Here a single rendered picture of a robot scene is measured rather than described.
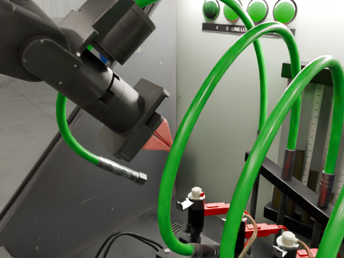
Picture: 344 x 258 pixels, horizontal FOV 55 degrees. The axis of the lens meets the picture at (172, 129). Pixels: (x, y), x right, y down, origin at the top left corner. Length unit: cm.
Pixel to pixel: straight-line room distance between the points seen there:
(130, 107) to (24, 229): 46
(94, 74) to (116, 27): 5
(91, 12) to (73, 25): 2
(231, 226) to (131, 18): 23
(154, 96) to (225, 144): 47
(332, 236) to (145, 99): 25
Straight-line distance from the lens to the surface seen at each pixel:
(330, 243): 30
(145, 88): 43
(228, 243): 33
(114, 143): 41
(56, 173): 75
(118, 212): 91
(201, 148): 91
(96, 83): 37
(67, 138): 53
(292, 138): 60
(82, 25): 36
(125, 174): 57
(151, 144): 42
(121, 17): 36
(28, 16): 30
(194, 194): 55
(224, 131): 84
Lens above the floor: 141
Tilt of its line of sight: 22 degrees down
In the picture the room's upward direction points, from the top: straight up
